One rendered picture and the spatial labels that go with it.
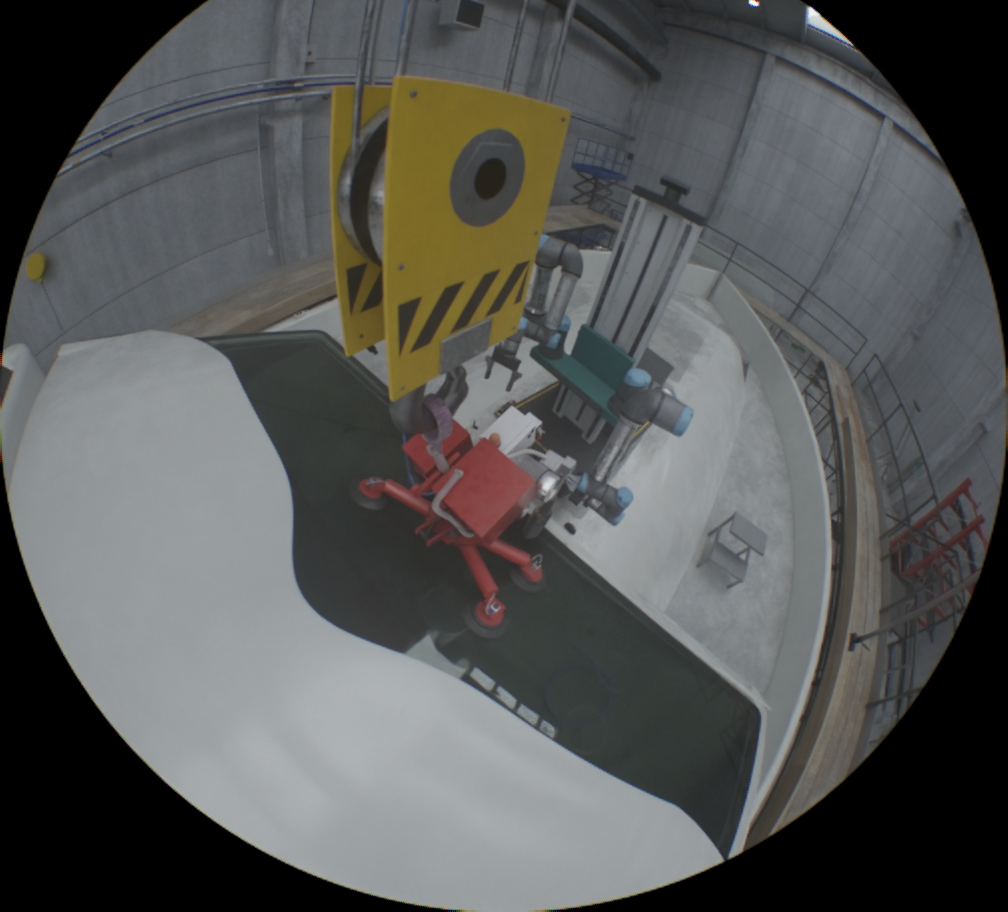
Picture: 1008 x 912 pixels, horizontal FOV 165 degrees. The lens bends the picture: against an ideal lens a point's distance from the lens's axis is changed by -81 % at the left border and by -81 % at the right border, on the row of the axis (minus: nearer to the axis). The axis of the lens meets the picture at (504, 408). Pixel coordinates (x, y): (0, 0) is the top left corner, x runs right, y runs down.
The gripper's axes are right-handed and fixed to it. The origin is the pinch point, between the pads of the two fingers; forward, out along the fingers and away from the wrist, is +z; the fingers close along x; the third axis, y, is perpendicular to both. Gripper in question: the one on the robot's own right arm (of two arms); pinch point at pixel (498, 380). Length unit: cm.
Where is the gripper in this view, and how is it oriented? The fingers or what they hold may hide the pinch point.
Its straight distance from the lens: 163.3
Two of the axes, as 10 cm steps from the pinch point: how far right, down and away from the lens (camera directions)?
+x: -7.6, -4.7, 4.4
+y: 5.6, -1.4, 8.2
